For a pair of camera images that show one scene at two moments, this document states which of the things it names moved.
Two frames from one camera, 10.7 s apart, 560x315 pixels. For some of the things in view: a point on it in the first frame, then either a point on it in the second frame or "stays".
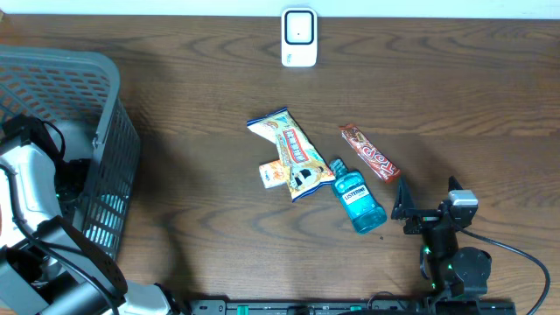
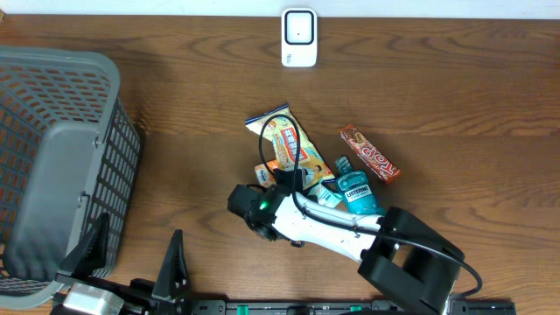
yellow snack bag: [300, 165] stays
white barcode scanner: [299, 37] stays
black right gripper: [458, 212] → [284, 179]
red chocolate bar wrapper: [384, 169] stays
